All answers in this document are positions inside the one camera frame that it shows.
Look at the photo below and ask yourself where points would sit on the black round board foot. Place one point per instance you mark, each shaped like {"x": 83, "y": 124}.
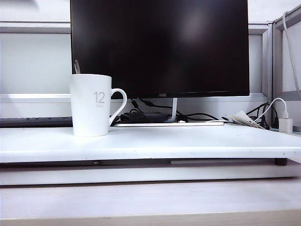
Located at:
{"x": 280, "y": 162}

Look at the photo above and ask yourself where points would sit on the black computer keyboard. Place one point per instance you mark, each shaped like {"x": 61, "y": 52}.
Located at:
{"x": 35, "y": 122}

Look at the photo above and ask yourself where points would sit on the white USB wall charger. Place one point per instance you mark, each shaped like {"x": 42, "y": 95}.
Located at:
{"x": 285, "y": 125}

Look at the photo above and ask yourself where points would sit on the black power adapter brick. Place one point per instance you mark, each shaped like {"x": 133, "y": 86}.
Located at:
{"x": 141, "y": 117}

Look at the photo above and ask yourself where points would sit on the silver monitor stand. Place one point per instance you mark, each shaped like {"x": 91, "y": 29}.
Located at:
{"x": 174, "y": 110}

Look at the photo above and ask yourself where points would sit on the black AOC computer monitor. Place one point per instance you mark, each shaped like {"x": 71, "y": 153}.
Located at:
{"x": 160, "y": 47}

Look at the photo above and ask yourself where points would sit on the grey partition frame post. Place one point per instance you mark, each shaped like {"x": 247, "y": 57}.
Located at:
{"x": 272, "y": 70}

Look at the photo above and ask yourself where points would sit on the folded paper booklet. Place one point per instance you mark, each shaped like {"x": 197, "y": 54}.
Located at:
{"x": 243, "y": 117}

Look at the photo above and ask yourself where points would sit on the white paper sheet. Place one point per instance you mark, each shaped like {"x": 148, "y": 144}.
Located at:
{"x": 164, "y": 143}

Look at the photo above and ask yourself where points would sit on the white mug printed 12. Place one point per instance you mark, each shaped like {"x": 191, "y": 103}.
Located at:
{"x": 89, "y": 113}

